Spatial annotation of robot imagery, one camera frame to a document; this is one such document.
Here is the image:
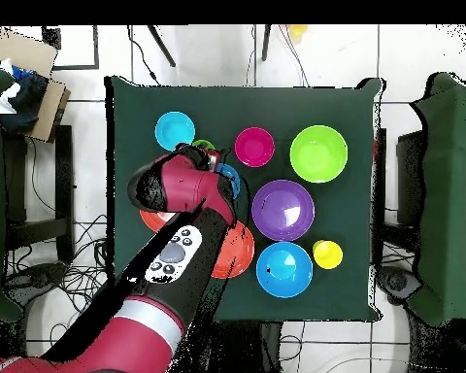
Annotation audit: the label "small dark blue bowl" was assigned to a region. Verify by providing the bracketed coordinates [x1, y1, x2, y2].
[216, 162, 243, 202]

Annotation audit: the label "cardboard box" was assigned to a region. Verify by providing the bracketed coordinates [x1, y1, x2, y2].
[0, 29, 73, 144]

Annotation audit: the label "pink plastic bowl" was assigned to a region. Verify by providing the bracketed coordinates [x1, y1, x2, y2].
[234, 126, 277, 168]

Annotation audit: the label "small yellow object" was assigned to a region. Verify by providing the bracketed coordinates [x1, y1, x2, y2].
[286, 24, 309, 44]

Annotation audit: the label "purple plastic bowl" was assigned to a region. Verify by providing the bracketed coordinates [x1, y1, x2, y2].
[251, 179, 316, 243]

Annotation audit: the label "large blue plastic bowl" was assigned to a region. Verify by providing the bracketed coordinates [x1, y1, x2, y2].
[255, 241, 315, 299]

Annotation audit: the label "dark green tablecloth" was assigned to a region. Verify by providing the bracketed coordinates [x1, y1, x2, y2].
[104, 75, 385, 325]

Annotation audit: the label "yellow plastic cup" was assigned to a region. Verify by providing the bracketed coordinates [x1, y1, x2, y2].
[312, 239, 345, 271]

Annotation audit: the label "blue and white cloth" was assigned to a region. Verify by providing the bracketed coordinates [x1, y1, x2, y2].
[0, 60, 50, 135]

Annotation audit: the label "large green plastic bowl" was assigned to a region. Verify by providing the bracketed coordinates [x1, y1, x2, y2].
[289, 124, 350, 184]

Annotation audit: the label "black equipment base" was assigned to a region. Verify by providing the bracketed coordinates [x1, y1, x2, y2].
[3, 262, 70, 295]
[375, 262, 422, 306]

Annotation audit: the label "black tripod leg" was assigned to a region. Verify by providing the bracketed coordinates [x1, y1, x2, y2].
[146, 24, 178, 69]
[259, 24, 274, 63]

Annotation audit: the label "black bench frame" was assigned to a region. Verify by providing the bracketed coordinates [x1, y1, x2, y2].
[371, 127, 428, 252]
[3, 123, 78, 263]

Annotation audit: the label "orange plastic bowl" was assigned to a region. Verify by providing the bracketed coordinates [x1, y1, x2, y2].
[209, 220, 256, 280]
[139, 208, 176, 234]

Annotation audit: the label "tangled black floor cables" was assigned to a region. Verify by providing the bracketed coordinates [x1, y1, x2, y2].
[7, 213, 133, 343]

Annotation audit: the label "small cyan plastic bowl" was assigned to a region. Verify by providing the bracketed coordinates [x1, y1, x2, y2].
[154, 111, 197, 153]

